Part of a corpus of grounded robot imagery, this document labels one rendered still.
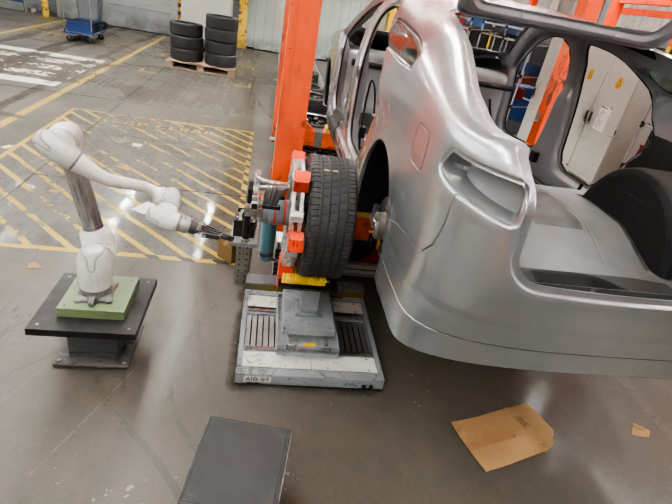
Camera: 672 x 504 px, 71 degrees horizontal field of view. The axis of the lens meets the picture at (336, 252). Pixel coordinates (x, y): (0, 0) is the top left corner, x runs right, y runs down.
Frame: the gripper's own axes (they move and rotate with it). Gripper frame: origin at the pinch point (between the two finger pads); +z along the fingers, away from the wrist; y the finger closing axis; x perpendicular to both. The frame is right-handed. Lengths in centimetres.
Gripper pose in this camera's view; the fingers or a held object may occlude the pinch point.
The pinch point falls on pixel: (227, 237)
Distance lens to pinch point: 255.5
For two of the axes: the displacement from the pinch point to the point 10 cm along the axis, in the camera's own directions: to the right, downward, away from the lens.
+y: -1.8, -5.1, 8.4
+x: -4.2, 8.2, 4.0
